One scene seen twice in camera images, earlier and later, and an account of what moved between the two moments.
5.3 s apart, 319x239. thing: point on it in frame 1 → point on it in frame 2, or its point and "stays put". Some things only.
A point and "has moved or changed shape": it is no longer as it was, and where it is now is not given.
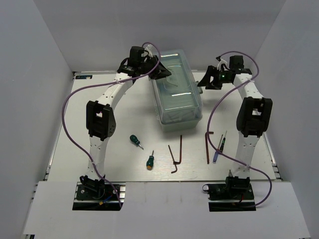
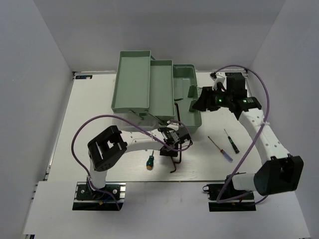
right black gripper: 206,81 → 205,100
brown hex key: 207,146 → 178,113
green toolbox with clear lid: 177,96 has moved or changed shape
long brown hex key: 179,162 stays put
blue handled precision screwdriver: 216,154 → 223,152
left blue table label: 83,77 stays put
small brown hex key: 173,160 stays put
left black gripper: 160,71 → 172,153
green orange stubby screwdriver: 150,162 stays put
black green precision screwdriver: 221,148 → 236,149
